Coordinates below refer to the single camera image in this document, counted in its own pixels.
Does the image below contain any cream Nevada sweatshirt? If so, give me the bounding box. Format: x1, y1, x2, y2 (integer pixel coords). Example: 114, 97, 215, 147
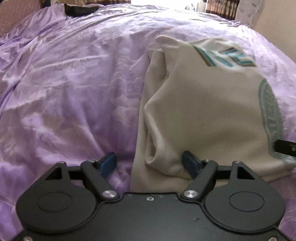
130, 36, 295, 192

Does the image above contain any purple bed sheet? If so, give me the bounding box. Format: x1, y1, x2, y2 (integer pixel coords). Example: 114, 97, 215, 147
1, 4, 295, 240

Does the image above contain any white patterned pillow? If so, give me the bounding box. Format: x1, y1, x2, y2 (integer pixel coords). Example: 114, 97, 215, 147
235, 0, 265, 28

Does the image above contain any right striped curtain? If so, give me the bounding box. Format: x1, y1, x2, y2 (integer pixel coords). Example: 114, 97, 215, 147
205, 0, 240, 20

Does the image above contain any black cloth on bed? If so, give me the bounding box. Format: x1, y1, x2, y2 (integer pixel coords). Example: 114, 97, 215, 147
64, 4, 99, 17

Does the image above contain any pink quilted cushion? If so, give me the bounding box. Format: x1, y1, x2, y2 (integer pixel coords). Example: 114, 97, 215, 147
1, 0, 42, 36

